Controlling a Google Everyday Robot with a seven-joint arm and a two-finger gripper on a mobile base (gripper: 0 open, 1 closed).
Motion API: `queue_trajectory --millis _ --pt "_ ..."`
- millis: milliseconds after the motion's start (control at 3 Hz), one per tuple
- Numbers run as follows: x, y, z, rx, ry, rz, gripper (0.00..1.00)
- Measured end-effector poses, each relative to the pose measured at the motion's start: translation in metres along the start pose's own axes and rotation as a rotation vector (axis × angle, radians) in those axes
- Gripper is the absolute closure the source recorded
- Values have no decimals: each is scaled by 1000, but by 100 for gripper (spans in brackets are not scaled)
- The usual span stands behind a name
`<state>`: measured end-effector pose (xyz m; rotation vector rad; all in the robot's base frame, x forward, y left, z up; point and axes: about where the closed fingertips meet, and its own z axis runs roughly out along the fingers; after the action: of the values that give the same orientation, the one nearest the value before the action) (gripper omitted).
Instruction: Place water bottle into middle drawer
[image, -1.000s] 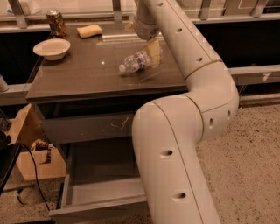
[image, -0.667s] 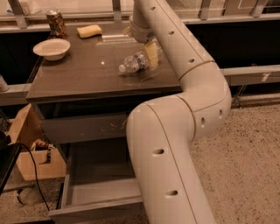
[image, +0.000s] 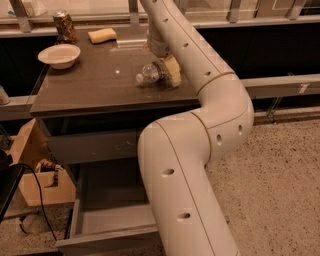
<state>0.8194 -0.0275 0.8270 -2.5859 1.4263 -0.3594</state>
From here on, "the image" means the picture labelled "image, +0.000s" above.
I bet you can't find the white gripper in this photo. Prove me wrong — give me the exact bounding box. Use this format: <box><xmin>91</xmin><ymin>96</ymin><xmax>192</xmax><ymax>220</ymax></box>
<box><xmin>147</xmin><ymin>20</ymin><xmax>181</xmax><ymax>87</ymax></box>

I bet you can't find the clear plastic water bottle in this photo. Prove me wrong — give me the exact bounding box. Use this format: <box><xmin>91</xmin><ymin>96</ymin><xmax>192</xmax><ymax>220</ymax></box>
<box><xmin>136</xmin><ymin>60</ymin><xmax>167</xmax><ymax>84</ymax></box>

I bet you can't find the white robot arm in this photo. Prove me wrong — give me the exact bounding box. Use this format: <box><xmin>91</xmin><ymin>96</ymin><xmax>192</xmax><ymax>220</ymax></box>
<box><xmin>138</xmin><ymin>0</ymin><xmax>254</xmax><ymax>256</ymax></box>

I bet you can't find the grey drawer cabinet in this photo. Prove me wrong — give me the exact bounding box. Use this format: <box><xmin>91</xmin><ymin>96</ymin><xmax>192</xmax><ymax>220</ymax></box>
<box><xmin>29</xmin><ymin>23</ymin><xmax>201</xmax><ymax>256</ymax></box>

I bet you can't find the grey top drawer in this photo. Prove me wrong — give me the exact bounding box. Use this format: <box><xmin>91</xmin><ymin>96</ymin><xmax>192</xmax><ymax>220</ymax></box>
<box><xmin>47</xmin><ymin>130</ymin><xmax>137</xmax><ymax>164</ymax></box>

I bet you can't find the open grey middle drawer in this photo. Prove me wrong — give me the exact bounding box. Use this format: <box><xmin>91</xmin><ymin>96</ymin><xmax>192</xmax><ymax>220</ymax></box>
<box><xmin>56</xmin><ymin>158</ymin><xmax>159</xmax><ymax>256</ymax></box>

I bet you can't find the yellow sponge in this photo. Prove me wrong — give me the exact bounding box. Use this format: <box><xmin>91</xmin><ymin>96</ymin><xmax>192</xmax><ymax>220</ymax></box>
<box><xmin>88</xmin><ymin>28</ymin><xmax>117</xmax><ymax>44</ymax></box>

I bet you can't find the white ceramic bowl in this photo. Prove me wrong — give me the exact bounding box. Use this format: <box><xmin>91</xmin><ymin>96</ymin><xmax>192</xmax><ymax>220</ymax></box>
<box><xmin>38</xmin><ymin>44</ymin><xmax>81</xmax><ymax>70</ymax></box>

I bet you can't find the patterned drink can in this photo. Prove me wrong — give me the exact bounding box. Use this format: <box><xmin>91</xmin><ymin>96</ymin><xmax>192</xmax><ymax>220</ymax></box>
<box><xmin>53</xmin><ymin>10</ymin><xmax>77</xmax><ymax>44</ymax></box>

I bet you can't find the metal window railing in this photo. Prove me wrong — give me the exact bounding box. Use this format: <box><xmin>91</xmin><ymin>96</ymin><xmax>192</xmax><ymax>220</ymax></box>
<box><xmin>0</xmin><ymin>0</ymin><xmax>320</xmax><ymax>122</ymax></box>

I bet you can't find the white object at left edge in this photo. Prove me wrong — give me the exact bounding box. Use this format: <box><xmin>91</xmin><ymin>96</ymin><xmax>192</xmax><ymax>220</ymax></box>
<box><xmin>0</xmin><ymin>85</ymin><xmax>10</xmax><ymax>105</ymax></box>

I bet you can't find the cardboard box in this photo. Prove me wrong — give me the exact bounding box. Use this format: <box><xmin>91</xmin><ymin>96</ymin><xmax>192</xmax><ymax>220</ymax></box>
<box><xmin>9</xmin><ymin>119</ymin><xmax>76</xmax><ymax>206</ymax></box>

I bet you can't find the black table edge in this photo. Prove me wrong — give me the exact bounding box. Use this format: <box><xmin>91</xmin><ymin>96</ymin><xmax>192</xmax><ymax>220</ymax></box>
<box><xmin>0</xmin><ymin>150</ymin><xmax>24</xmax><ymax>223</ymax></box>

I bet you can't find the black cable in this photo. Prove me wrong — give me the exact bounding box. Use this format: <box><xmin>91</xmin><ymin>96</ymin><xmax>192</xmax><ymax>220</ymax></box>
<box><xmin>13</xmin><ymin>163</ymin><xmax>58</xmax><ymax>242</ymax></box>

